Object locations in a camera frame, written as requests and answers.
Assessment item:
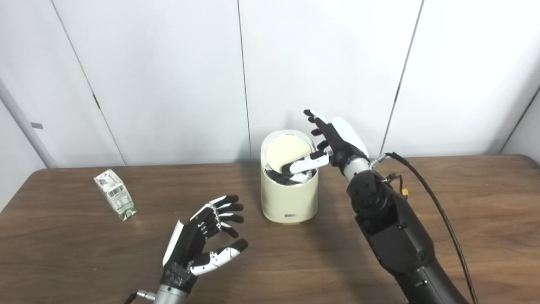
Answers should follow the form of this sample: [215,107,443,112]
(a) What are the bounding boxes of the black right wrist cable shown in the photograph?
[370,152,479,304]

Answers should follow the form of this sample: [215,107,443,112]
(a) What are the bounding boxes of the cream-colored cylindrical trash bin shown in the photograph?
[260,130,319,225]

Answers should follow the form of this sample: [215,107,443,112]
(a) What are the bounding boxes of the white green milk carton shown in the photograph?
[94,169,137,221]

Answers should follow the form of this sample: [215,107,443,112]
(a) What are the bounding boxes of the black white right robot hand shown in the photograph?
[289,109,370,174]

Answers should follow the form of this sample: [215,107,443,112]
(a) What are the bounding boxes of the thin wire with yellow connector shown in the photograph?
[385,172,412,199]

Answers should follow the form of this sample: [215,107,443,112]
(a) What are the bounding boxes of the round cream bin lid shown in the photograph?
[266,134,315,174]

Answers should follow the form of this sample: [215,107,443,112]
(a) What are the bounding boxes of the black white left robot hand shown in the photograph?
[159,195,248,294]

